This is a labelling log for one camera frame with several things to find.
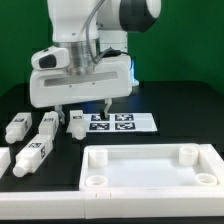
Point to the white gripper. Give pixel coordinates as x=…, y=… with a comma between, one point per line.
x=111, y=78

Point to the white desk top tray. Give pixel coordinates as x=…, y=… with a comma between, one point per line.
x=151, y=167

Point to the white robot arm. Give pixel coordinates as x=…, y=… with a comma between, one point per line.
x=85, y=62

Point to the white marker sheet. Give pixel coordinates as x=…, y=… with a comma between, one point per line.
x=116, y=122

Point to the white left fence block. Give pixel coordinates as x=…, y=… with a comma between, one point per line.
x=5, y=160

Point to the white front fence bar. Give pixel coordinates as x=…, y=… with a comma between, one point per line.
x=94, y=205

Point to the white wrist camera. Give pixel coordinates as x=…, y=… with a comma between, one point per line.
x=51, y=58

